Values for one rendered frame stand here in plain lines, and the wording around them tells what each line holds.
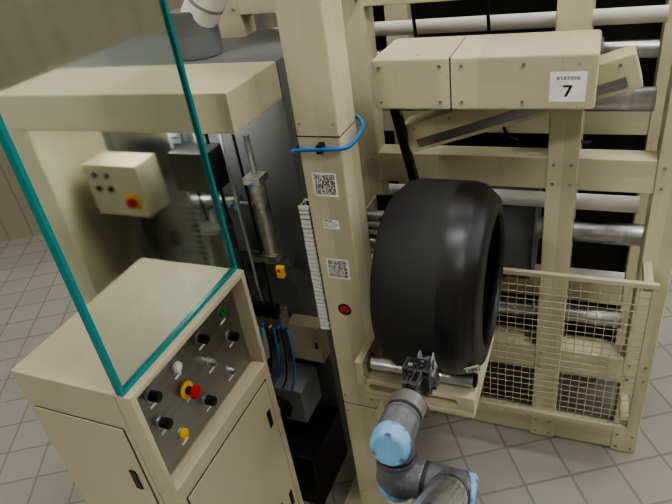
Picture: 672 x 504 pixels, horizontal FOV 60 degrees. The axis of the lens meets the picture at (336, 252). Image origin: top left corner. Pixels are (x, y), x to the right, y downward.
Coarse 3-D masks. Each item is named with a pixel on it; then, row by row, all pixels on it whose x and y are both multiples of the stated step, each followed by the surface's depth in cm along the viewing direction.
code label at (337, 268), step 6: (330, 258) 181; (330, 264) 182; (336, 264) 181; (342, 264) 180; (348, 264) 180; (330, 270) 184; (336, 270) 183; (342, 270) 182; (348, 270) 181; (330, 276) 185; (336, 276) 184; (342, 276) 183; (348, 276) 182
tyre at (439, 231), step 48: (432, 192) 163; (480, 192) 162; (384, 240) 158; (432, 240) 153; (480, 240) 152; (384, 288) 156; (432, 288) 151; (480, 288) 153; (384, 336) 163; (432, 336) 155; (480, 336) 159
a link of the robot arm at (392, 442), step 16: (400, 400) 137; (384, 416) 134; (400, 416) 132; (416, 416) 135; (384, 432) 128; (400, 432) 128; (416, 432) 133; (384, 448) 129; (400, 448) 128; (400, 464) 130
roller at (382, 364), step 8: (376, 360) 189; (384, 360) 188; (376, 368) 189; (384, 368) 187; (392, 368) 186; (400, 368) 185; (440, 376) 180; (448, 376) 179; (456, 376) 179; (464, 376) 178; (472, 376) 177; (456, 384) 180; (464, 384) 178; (472, 384) 177
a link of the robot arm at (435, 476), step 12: (432, 468) 133; (444, 468) 133; (456, 468) 134; (420, 480) 132; (432, 480) 128; (444, 480) 125; (456, 480) 127; (468, 480) 130; (420, 492) 132; (432, 492) 116; (444, 492) 117; (456, 492) 121; (468, 492) 128
